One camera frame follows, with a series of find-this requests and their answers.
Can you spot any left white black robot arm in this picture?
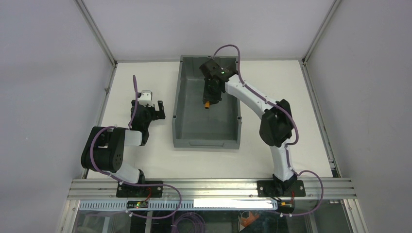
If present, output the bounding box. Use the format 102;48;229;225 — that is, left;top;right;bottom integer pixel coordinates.
81;100;166;185

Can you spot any right aluminium frame post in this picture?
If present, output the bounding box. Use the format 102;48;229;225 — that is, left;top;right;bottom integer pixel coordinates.
302;0;343;63

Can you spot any coiled purple cable below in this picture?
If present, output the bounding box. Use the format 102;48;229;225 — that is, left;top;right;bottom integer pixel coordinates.
171;212;206;233

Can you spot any left aluminium frame post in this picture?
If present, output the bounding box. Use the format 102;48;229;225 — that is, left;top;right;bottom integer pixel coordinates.
74;0;117;67

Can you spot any front aluminium mounting rail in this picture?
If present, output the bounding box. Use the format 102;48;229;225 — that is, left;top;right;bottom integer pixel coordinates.
67;178;357;200

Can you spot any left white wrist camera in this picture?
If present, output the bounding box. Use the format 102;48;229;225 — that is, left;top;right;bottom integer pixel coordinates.
138;90;153;107

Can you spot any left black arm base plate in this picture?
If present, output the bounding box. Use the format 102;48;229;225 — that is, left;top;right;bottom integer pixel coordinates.
116;180;163;198

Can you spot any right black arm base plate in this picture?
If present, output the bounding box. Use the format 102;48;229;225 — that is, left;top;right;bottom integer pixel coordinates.
257;180;306;198

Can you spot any grey plastic storage bin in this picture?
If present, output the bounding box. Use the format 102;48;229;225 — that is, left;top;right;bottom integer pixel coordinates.
172;55;242;150

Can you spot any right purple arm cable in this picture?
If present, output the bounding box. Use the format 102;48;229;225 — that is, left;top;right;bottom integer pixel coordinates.
212;44;324;216

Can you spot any orange object under table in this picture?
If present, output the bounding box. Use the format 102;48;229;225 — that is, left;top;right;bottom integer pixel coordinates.
239;211;260;227

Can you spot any back aluminium frame rail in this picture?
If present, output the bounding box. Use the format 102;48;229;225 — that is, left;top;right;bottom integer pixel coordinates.
116;57;302;64

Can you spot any white slotted cable duct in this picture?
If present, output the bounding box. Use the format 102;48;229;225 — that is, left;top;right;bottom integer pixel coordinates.
79;199;277;212

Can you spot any aluminium frame post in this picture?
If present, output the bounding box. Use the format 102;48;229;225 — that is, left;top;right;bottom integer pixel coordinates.
74;0;117;67
302;0;343;63

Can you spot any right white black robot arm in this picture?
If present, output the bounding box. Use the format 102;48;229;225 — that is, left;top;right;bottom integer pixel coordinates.
199;59;297;197

